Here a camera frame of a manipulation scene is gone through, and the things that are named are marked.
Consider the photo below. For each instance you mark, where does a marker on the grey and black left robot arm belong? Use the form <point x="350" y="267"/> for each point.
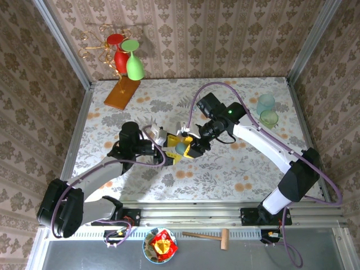
<point x="92" y="174"/>

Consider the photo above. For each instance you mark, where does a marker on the clear acrylic pole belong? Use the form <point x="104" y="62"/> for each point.
<point x="64" y="42"/>

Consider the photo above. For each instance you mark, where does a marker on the red and yellow snack packet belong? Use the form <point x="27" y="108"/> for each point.
<point x="161" y="244"/>

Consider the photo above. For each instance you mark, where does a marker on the aluminium side rail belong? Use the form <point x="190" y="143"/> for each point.
<point x="301" y="121"/>
<point x="76" y="140"/>

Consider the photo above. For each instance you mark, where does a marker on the red wine glass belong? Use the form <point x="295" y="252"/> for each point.
<point x="121" y="60"/>

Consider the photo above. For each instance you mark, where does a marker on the black power connector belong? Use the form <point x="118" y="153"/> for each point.
<point x="115" y="234"/>
<point x="270" y="236"/>

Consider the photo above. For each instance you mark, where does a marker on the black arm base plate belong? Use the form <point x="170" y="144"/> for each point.
<point x="247" y="216"/>
<point x="135" y="216"/>

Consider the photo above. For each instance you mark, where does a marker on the blue translucent cup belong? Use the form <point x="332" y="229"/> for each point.
<point x="264" y="102"/>

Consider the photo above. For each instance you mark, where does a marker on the wooden mallet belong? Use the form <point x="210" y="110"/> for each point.
<point x="224" y="239"/>

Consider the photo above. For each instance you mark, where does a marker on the floral patterned table cover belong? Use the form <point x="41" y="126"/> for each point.
<point x="197" y="182"/>

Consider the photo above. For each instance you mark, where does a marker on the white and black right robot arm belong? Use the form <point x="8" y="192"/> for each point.
<point x="298" y="177"/>

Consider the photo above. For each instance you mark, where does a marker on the patterned bowl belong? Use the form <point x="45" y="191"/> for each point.
<point x="146" y="242"/>

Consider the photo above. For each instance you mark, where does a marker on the green translucent cup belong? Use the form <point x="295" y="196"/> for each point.
<point x="267" y="121"/>

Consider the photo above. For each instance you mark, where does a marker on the aluminium frame post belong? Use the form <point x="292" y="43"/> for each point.
<point x="312" y="42"/>

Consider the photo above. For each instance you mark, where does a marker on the aluminium mounting rail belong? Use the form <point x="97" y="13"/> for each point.
<point x="191" y="215"/>

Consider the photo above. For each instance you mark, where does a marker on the grey metal base panel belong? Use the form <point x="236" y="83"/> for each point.
<point x="253" y="256"/>

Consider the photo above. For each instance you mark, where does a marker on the green wine glass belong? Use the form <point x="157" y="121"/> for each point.
<point x="135" y="69"/>

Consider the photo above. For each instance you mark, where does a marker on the small blue cup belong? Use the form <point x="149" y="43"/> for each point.
<point x="180" y="147"/>

